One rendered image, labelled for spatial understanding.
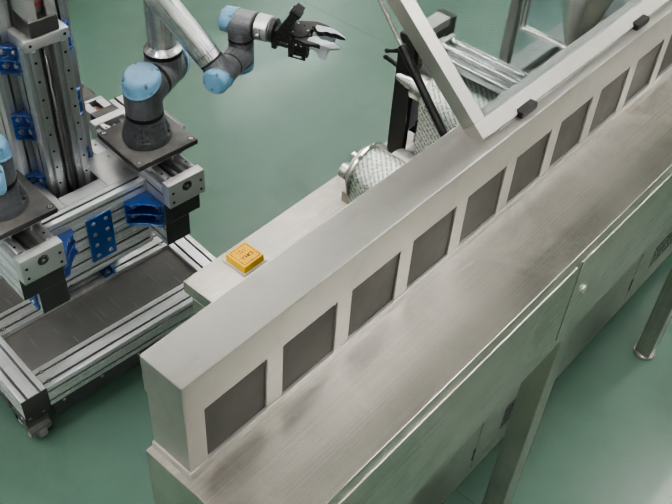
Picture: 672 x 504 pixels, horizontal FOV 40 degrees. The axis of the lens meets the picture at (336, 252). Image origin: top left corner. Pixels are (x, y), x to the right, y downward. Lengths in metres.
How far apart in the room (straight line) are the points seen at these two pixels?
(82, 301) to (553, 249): 1.96
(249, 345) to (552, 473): 2.06
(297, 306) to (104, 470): 1.90
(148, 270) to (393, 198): 2.00
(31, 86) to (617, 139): 1.56
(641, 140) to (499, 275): 0.54
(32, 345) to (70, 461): 0.40
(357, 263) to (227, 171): 2.73
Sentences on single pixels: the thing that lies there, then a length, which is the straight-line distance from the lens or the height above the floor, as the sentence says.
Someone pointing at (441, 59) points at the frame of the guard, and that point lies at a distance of 1.56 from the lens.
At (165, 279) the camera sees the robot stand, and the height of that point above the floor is 0.21.
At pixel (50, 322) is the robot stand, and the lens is 3.23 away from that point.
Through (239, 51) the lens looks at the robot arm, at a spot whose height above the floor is 1.15.
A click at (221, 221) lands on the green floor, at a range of 3.81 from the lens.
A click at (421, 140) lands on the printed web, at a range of 2.22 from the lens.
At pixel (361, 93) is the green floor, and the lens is 4.55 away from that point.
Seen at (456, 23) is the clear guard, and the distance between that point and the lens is 1.64.
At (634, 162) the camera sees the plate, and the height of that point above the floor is 1.44.
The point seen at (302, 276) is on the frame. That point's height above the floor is 1.65.
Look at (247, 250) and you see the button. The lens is 2.37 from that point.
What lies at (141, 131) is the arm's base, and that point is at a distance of 2.85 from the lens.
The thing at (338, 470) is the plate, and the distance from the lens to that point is 1.36.
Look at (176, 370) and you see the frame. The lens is 1.19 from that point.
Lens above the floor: 2.59
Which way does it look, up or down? 45 degrees down
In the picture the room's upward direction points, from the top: 4 degrees clockwise
